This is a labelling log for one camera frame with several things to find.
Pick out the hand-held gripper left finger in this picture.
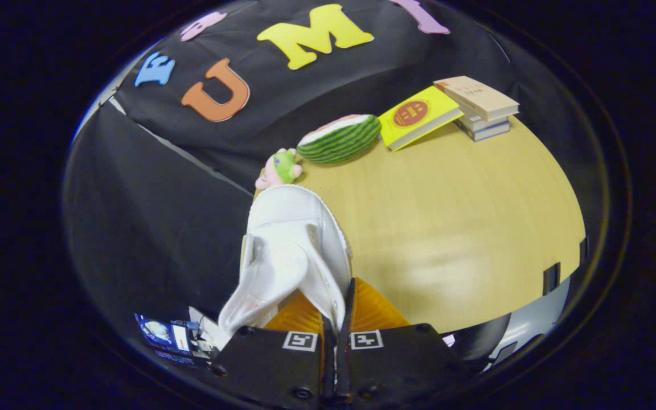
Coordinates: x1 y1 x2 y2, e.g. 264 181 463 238
210 290 335 410

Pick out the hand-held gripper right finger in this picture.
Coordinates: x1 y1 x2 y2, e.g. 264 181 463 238
337 277 475 410

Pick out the white canvas shoe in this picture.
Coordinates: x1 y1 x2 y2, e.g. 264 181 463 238
218 184 354 338

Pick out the small white packaging item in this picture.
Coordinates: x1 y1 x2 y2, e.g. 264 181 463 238
188 306 227 352

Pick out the blue printed carton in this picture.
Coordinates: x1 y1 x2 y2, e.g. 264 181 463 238
134 311 193 358

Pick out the black table edge clip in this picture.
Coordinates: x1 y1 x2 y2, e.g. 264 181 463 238
543 261 561 296

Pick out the black backdrop cloth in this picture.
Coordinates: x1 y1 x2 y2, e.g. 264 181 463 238
63 0 591 345

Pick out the pink and green plush toy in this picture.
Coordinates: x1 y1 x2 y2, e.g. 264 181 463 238
255 148 304 191

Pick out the watermelon slice plush toy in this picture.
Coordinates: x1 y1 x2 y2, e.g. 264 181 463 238
296 114 382 166

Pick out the yellow book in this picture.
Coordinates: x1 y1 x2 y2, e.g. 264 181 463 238
378 85 465 152

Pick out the grey-covered book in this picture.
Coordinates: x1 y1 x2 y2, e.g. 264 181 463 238
454 107 511 142

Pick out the tan paperback book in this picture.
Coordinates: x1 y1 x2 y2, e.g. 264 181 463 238
433 76 520 121

